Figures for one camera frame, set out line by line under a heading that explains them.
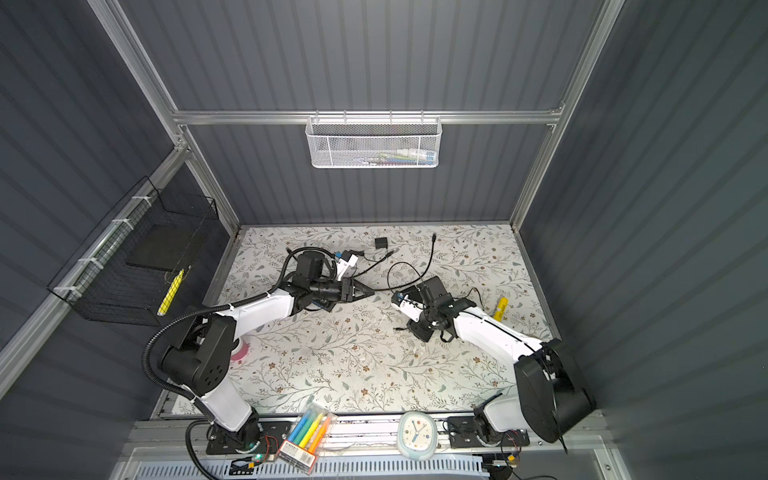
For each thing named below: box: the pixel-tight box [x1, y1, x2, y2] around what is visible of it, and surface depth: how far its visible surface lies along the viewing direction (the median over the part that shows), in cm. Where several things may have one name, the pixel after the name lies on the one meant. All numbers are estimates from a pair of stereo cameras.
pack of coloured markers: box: [278, 402, 337, 475], surface depth 75 cm
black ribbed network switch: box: [407, 317, 435, 342], surface depth 78 cm
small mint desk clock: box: [397, 411, 438, 461], surface depth 73 cm
